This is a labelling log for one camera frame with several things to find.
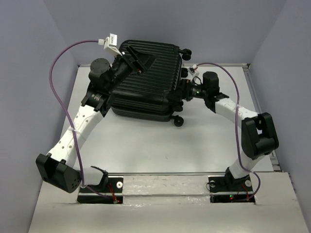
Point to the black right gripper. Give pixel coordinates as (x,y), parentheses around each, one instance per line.
(186,85)

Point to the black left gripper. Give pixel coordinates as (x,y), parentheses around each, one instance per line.
(136,67)

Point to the black hard-shell suitcase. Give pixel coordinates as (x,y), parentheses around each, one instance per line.
(155,94)

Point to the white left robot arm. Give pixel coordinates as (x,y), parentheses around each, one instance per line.
(57,166)

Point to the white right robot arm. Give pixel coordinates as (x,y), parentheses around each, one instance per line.
(255,132)

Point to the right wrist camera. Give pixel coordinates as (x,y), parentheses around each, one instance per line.
(192,70)

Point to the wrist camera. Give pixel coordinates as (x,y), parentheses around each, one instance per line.
(110,44)
(192,70)

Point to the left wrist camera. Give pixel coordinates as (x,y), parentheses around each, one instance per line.
(110,44)

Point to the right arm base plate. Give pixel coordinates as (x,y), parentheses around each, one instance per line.
(221,191)

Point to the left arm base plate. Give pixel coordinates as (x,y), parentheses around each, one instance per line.
(109,194)

